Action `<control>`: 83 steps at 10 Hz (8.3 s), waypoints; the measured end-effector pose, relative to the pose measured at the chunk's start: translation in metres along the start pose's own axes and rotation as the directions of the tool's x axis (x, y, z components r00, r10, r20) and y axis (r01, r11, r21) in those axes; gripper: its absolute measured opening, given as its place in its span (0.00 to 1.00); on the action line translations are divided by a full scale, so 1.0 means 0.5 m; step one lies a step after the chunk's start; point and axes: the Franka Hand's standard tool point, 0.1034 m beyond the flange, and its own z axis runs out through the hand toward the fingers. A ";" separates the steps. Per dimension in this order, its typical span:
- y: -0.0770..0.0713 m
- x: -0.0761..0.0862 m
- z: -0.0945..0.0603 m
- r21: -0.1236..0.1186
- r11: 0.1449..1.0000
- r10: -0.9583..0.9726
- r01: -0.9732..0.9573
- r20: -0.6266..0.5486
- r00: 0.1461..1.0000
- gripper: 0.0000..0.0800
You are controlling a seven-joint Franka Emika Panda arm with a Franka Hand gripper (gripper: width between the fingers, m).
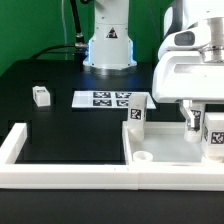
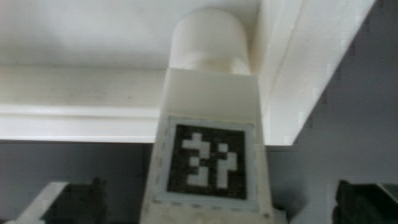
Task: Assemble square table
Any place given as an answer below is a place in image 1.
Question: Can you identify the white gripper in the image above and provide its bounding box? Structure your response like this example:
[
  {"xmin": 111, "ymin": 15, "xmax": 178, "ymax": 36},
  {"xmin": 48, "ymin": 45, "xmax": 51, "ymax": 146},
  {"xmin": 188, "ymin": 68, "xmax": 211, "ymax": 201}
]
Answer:
[{"xmin": 152, "ymin": 19, "xmax": 224, "ymax": 131}]

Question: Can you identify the white square table top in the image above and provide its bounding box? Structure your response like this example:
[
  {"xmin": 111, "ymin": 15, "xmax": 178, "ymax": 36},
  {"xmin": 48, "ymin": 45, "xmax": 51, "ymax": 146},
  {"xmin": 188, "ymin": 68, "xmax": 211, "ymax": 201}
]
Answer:
[{"xmin": 122, "ymin": 122, "xmax": 222, "ymax": 166}]

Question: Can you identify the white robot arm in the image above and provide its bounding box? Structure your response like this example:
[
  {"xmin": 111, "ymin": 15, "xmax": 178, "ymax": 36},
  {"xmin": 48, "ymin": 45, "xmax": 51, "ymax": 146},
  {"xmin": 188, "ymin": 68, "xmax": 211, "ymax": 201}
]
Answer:
[{"xmin": 83, "ymin": 0, "xmax": 224, "ymax": 130}]

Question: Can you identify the white marker tag sheet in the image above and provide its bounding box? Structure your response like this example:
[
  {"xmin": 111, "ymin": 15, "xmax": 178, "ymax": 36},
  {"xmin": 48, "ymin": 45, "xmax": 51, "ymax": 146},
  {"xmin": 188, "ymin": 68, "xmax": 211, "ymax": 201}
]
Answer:
[{"xmin": 72, "ymin": 91, "xmax": 156, "ymax": 109}]

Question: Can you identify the white U-shaped fence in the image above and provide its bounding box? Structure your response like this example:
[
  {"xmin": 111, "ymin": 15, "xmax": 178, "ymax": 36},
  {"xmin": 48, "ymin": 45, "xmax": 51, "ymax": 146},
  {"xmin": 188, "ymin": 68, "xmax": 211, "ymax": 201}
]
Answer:
[{"xmin": 0, "ymin": 123, "xmax": 224, "ymax": 191}]

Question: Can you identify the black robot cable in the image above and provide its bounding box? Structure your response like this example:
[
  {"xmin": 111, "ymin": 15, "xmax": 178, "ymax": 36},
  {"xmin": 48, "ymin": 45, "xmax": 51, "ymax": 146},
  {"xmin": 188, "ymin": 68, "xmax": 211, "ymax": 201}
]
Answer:
[{"xmin": 29, "ymin": 0, "xmax": 89, "ymax": 60}]

